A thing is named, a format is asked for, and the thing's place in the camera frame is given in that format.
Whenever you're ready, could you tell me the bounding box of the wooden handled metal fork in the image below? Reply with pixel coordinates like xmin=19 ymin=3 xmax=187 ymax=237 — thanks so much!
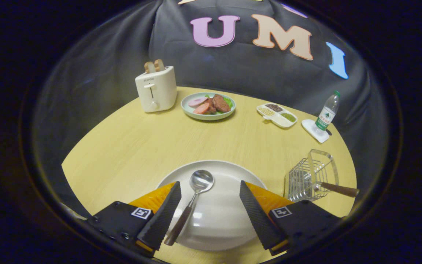
xmin=299 ymin=172 xmax=360 ymax=198

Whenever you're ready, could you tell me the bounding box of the large white plate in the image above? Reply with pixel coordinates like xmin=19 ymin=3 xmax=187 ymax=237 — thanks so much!
xmin=156 ymin=160 xmax=268 ymax=252

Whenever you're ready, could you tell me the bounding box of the metal wire basket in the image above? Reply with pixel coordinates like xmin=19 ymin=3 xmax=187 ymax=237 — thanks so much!
xmin=284 ymin=149 xmax=340 ymax=203

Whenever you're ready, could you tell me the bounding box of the green food plate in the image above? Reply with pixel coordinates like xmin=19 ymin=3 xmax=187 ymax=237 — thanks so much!
xmin=181 ymin=92 xmax=236 ymax=121

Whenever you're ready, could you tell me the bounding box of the clear plastic water bottle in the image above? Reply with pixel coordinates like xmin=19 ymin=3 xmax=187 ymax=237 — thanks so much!
xmin=312 ymin=91 xmax=341 ymax=136

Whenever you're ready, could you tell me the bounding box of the wooden handled metal spoon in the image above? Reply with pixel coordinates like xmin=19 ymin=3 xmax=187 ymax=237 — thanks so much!
xmin=164 ymin=170 xmax=214 ymax=246

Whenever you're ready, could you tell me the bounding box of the white divided dish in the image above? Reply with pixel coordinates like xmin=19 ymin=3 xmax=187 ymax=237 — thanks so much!
xmin=256 ymin=103 xmax=298 ymax=128

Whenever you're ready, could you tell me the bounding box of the red sausage slice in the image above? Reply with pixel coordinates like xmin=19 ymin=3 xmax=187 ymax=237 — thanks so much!
xmin=193 ymin=102 xmax=211 ymax=115

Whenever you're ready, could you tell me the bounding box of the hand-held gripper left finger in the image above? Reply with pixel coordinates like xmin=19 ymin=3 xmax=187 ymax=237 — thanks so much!
xmin=86 ymin=181 xmax=182 ymax=258

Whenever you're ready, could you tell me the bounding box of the pink ham slice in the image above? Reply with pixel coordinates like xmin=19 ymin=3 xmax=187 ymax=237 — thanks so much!
xmin=188 ymin=96 xmax=209 ymax=107

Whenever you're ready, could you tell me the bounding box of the white square coaster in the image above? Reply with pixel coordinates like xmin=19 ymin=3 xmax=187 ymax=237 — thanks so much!
xmin=301 ymin=119 xmax=330 ymax=143

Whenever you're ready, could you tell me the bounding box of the white toaster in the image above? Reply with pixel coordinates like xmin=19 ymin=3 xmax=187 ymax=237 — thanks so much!
xmin=135 ymin=66 xmax=178 ymax=113

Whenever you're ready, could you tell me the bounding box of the brown beef slice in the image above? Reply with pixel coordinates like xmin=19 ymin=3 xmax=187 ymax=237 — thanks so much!
xmin=212 ymin=94 xmax=232 ymax=113

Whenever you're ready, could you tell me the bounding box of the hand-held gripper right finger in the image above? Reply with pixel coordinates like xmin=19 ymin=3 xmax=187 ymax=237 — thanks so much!
xmin=239 ymin=180 xmax=344 ymax=257

